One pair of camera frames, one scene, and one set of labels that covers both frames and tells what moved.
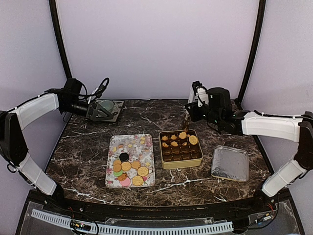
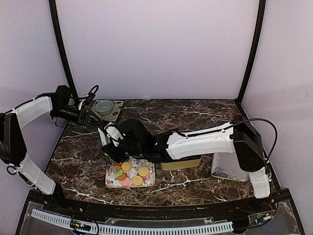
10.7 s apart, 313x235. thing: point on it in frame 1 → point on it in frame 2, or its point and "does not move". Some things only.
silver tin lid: (230, 163) does not move
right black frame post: (261, 11) does not move
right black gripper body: (196, 117) → (118, 156)
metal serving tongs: (192, 99) → (105, 140)
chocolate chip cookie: (122, 177) does not move
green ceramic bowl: (107, 104) does not move
